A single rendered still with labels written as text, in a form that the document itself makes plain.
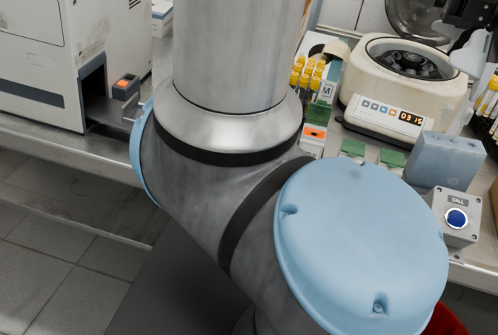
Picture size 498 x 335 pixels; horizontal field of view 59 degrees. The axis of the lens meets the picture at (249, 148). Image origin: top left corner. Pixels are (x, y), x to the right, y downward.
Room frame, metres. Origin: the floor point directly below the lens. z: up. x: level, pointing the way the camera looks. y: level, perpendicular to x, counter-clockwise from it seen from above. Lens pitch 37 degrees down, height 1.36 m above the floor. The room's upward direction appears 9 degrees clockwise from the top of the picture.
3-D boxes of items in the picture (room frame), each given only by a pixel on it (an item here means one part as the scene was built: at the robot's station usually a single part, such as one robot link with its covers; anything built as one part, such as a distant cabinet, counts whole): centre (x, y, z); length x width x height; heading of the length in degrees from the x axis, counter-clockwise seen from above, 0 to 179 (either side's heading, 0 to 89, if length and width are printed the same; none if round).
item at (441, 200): (0.51, -0.32, 0.92); 0.13 x 0.07 x 0.08; 170
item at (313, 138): (0.61, -0.10, 0.92); 0.05 x 0.04 x 0.06; 172
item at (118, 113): (0.63, 0.21, 0.92); 0.21 x 0.07 x 0.05; 80
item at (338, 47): (0.94, -0.14, 0.92); 0.24 x 0.12 x 0.10; 170
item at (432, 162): (0.62, -0.33, 0.92); 0.10 x 0.07 x 0.10; 86
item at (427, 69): (0.89, -0.31, 0.97); 0.15 x 0.15 x 0.07
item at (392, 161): (0.59, -0.24, 0.91); 0.05 x 0.04 x 0.07; 170
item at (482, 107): (0.86, -0.48, 0.94); 0.02 x 0.02 x 0.11
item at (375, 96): (0.87, -0.30, 0.94); 0.30 x 0.24 x 0.12; 161
